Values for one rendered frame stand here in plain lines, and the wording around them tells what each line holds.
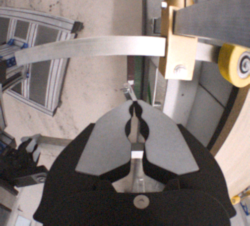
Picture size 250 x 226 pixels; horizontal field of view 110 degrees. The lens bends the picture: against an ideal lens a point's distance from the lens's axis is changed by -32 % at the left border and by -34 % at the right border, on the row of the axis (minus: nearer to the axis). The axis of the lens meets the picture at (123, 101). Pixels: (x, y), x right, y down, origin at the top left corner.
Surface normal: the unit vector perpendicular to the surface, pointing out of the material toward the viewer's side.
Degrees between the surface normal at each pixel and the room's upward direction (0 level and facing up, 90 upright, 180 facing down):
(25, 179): 30
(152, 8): 0
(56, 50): 0
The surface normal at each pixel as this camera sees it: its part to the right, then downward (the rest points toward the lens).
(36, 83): -0.04, 0.51
